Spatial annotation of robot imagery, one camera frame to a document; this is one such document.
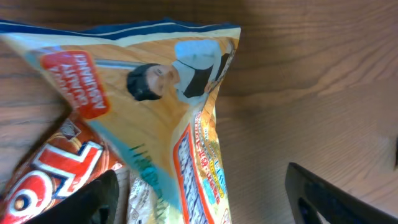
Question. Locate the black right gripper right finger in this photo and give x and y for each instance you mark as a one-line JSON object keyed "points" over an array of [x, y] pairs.
{"points": [[312, 197]]}

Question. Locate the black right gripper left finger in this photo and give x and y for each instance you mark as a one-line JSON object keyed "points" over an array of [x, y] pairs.
{"points": [[95, 203]]}

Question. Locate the yellow snack bag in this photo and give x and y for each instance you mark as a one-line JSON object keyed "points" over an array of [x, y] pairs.
{"points": [[149, 90]]}

